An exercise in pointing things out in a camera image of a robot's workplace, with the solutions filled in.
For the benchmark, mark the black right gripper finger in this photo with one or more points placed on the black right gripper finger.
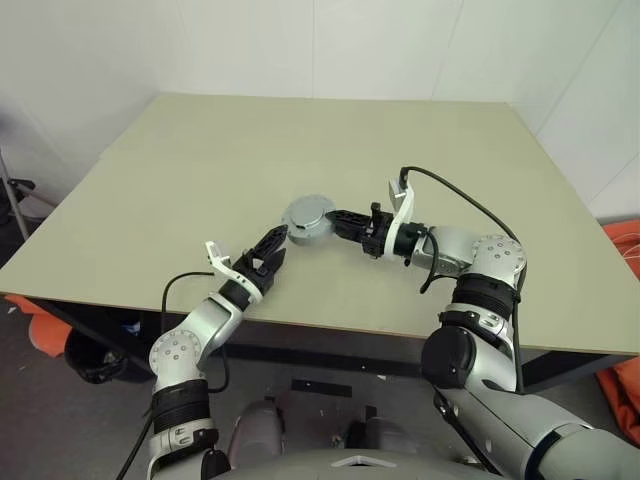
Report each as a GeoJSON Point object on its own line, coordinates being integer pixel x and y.
{"type": "Point", "coordinates": [352, 233]}
{"type": "Point", "coordinates": [350, 218]}

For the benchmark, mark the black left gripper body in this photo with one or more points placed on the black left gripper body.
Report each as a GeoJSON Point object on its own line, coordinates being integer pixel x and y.
{"type": "Point", "coordinates": [252, 274]}

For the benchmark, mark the black table frame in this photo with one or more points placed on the black table frame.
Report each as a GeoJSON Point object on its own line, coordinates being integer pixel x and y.
{"type": "Point", "coordinates": [350, 360]}

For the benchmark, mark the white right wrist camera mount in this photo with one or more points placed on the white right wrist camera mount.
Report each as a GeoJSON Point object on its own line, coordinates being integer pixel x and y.
{"type": "Point", "coordinates": [400, 215]}

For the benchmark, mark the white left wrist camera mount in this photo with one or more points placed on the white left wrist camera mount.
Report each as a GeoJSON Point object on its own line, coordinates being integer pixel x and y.
{"type": "Point", "coordinates": [217, 255]}

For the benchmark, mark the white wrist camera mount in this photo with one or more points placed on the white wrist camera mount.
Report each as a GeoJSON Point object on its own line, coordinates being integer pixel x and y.
{"type": "Point", "coordinates": [400, 215]}
{"type": "Point", "coordinates": [217, 255]}

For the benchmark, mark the grey robot torso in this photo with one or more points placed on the grey robot torso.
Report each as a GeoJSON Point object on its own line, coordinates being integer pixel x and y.
{"type": "Point", "coordinates": [350, 470]}

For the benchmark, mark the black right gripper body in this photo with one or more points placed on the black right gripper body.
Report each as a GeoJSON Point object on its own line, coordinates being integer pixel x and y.
{"type": "Point", "coordinates": [376, 232]}

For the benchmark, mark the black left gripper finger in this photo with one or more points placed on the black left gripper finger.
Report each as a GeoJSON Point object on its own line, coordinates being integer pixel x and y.
{"type": "Point", "coordinates": [275, 264]}
{"type": "Point", "coordinates": [270, 242]}

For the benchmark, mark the grey rounded foot shell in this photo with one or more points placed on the grey rounded foot shell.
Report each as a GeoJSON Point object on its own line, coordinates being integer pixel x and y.
{"type": "Point", "coordinates": [390, 435]}
{"type": "Point", "coordinates": [257, 435]}

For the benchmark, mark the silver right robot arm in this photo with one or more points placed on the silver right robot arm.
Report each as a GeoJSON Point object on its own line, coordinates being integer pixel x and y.
{"type": "Point", "coordinates": [495, 260]}

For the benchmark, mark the round metal rotor disc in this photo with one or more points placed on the round metal rotor disc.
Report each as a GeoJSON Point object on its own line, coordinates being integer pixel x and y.
{"type": "Point", "coordinates": [307, 210]}

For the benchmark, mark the orange cushion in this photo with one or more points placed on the orange cushion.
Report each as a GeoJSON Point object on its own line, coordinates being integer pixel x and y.
{"type": "Point", "coordinates": [45, 335]}
{"type": "Point", "coordinates": [611, 250]}
{"type": "Point", "coordinates": [625, 400]}

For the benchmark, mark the black trash bag bin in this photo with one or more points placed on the black trash bag bin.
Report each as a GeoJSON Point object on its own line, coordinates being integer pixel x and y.
{"type": "Point", "coordinates": [95, 360]}

